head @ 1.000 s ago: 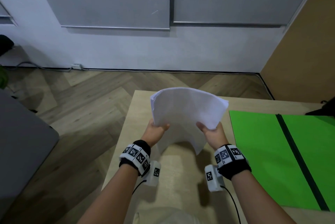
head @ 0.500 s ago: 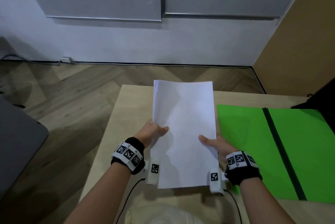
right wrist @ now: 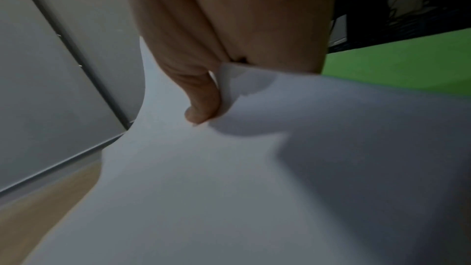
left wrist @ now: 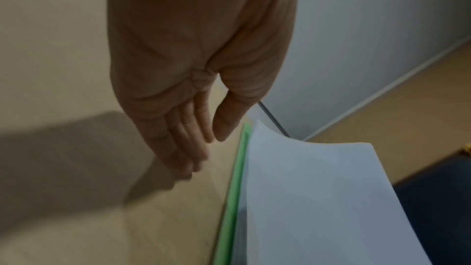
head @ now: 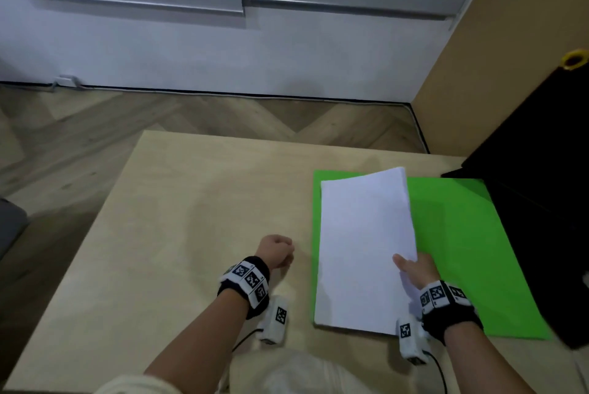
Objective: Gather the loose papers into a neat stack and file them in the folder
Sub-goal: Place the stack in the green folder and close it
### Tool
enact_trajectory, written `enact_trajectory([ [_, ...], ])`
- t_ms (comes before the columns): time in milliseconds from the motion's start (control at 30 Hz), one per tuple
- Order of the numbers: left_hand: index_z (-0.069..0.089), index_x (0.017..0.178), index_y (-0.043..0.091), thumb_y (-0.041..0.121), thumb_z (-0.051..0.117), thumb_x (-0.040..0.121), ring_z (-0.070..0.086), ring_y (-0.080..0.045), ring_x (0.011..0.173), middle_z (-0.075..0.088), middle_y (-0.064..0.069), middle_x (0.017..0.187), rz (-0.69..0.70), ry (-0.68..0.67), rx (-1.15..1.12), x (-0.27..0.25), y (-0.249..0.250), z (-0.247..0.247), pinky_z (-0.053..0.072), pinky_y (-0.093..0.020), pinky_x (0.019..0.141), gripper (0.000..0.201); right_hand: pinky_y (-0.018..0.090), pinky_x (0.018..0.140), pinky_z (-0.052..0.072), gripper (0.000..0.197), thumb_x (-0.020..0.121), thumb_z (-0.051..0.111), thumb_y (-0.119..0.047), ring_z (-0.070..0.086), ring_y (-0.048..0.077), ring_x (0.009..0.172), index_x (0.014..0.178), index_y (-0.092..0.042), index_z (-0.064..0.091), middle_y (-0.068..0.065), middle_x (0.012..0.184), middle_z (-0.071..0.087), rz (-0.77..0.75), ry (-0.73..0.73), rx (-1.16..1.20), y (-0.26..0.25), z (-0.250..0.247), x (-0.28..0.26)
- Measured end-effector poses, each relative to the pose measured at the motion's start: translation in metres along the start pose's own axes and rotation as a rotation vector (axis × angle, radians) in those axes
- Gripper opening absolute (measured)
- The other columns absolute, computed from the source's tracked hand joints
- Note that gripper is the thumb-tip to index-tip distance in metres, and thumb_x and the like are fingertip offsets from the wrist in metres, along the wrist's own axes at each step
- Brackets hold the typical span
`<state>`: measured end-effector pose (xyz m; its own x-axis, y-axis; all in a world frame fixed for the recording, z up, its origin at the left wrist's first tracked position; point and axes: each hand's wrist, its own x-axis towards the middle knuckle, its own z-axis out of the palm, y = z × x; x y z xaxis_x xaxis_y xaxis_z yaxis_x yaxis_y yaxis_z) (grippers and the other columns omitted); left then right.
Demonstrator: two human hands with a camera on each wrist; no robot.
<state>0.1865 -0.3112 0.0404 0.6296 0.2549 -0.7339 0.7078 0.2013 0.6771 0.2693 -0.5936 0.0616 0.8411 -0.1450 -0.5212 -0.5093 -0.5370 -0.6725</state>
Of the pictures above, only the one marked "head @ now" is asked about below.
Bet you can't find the yellow ring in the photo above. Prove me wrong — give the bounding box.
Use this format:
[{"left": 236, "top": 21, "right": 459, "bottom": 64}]
[{"left": 561, "top": 48, "right": 589, "bottom": 71}]

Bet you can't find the black box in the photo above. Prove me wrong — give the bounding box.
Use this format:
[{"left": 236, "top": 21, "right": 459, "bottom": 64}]
[{"left": 440, "top": 63, "right": 589, "bottom": 351}]

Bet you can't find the person's right hand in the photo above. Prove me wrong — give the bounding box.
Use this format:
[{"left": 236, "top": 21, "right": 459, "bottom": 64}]
[{"left": 392, "top": 252, "right": 442, "bottom": 291}]

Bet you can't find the brown wooden panel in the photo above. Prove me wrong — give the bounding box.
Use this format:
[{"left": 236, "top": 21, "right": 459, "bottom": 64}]
[{"left": 410, "top": 0, "right": 589, "bottom": 158}]

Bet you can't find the black marker wristband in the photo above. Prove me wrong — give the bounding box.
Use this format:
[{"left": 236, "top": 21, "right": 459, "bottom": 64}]
[
  {"left": 417, "top": 280, "right": 484, "bottom": 346},
  {"left": 217, "top": 256, "right": 271, "bottom": 320}
]

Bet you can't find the cream clothing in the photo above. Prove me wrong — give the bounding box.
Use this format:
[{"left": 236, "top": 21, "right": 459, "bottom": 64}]
[{"left": 93, "top": 349, "right": 393, "bottom": 394}]

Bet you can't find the person's left forearm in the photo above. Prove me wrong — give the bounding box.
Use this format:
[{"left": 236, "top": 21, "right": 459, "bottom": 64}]
[{"left": 144, "top": 289, "right": 252, "bottom": 394}]

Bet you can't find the white paper sheet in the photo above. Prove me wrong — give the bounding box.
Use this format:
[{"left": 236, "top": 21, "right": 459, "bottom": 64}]
[{"left": 314, "top": 166, "right": 419, "bottom": 336}]

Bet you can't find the black camera cable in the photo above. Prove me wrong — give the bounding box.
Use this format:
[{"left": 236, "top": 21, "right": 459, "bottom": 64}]
[
  {"left": 422, "top": 350, "right": 450, "bottom": 394},
  {"left": 230, "top": 327, "right": 266, "bottom": 354}
]

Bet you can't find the grey cushion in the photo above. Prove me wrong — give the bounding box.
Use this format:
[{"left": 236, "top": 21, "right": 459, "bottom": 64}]
[{"left": 0, "top": 198, "right": 29, "bottom": 261}]

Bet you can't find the green paper sheet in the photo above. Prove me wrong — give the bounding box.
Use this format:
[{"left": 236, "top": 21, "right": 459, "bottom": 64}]
[{"left": 311, "top": 170, "right": 553, "bottom": 342}]

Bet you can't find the person's left hand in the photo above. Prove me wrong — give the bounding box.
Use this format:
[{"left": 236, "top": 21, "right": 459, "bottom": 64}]
[{"left": 254, "top": 235, "right": 295, "bottom": 271}]

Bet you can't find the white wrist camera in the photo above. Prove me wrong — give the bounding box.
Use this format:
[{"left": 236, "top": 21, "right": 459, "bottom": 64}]
[
  {"left": 256, "top": 296, "right": 290, "bottom": 346},
  {"left": 396, "top": 317, "right": 432, "bottom": 366}
]

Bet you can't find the person's right forearm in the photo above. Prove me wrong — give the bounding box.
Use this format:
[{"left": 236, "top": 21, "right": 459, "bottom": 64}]
[{"left": 444, "top": 318, "right": 537, "bottom": 394}]

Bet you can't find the white wall adapter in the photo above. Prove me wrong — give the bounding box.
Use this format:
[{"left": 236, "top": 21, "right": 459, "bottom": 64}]
[{"left": 52, "top": 75, "right": 83, "bottom": 91}]

